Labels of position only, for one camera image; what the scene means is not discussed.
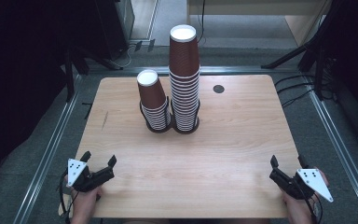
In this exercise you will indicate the black tripod stand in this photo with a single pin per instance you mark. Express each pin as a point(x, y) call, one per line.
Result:
point(292, 54)

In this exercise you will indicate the black round table grommet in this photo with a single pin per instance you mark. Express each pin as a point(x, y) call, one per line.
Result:
point(218, 89)

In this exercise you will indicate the person's left hand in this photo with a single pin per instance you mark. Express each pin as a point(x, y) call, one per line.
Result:
point(84, 207)

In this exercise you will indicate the aluminium floor rail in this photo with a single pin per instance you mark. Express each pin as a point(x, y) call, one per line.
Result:
point(338, 146)
point(43, 161)

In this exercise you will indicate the person's right hand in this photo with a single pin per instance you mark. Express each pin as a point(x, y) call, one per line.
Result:
point(298, 211)

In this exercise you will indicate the black stand legs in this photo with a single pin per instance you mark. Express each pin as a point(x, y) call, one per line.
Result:
point(70, 77)

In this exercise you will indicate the dark cabinet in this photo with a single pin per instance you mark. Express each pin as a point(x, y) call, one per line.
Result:
point(118, 25)

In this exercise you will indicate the stack of brown paper cups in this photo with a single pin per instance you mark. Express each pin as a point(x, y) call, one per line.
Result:
point(184, 62)
point(152, 93)

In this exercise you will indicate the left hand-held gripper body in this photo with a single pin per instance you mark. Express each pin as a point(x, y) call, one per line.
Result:
point(90, 179)

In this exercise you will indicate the white desk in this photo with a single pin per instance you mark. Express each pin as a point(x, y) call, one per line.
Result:
point(261, 7)

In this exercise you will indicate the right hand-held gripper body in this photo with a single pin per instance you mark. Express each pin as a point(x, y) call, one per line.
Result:
point(292, 186)

